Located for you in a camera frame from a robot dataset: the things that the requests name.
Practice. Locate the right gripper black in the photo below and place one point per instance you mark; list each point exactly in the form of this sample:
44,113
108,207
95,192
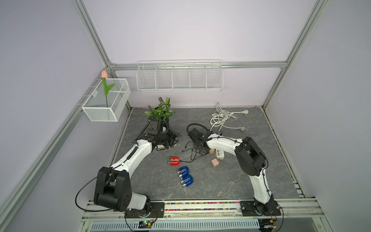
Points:
194,146

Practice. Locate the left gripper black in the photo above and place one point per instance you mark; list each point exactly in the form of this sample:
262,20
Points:
173,135

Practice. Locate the red electric shaver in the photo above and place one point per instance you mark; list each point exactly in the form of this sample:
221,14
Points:
174,161

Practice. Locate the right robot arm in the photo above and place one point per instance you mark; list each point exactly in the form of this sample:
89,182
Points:
252,161

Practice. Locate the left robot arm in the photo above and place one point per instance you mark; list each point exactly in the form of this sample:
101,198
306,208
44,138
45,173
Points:
113,189

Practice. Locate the cream hand-shaped holder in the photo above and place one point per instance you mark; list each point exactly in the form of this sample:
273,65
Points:
160,147

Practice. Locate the potted green plant black vase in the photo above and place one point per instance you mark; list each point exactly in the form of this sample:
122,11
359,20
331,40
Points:
162,112

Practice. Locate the white power strip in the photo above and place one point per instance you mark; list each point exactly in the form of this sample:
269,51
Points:
220,154

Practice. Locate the pink charger cube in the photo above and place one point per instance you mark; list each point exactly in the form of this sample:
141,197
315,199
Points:
215,162

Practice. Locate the pink artificial tulip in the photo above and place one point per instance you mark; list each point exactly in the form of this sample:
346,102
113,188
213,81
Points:
107,88

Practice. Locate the white wire basket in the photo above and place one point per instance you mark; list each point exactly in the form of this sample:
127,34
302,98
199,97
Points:
108,100

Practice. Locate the long white wire shelf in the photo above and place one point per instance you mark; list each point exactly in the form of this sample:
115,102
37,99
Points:
180,75

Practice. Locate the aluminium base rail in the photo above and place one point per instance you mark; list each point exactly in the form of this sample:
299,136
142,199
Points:
215,209

